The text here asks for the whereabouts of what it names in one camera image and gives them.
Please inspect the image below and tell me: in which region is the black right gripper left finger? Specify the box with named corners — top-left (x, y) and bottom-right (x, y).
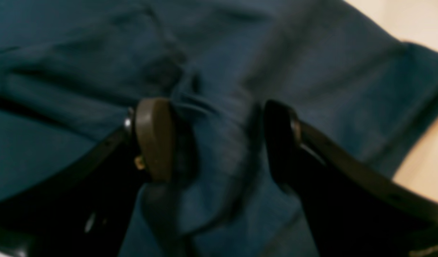
top-left (0, 97), bottom-right (175, 257)

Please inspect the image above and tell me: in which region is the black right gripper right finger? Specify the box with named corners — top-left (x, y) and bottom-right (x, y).
top-left (263, 100), bottom-right (438, 257)

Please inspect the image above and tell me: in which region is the dark blue T-shirt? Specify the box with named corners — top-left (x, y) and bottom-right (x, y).
top-left (0, 0), bottom-right (438, 257)

